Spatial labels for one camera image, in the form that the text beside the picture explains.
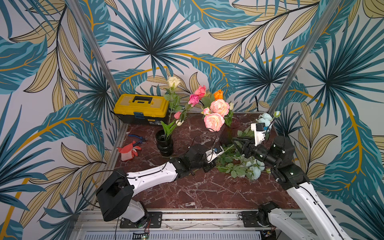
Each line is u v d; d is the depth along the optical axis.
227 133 0.95
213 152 0.64
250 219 0.74
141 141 1.00
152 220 0.77
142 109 1.00
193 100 0.67
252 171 0.82
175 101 0.82
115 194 0.41
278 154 0.50
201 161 0.63
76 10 0.68
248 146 0.58
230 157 0.92
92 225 0.74
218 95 0.78
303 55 0.86
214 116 0.55
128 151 0.95
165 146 0.88
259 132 0.58
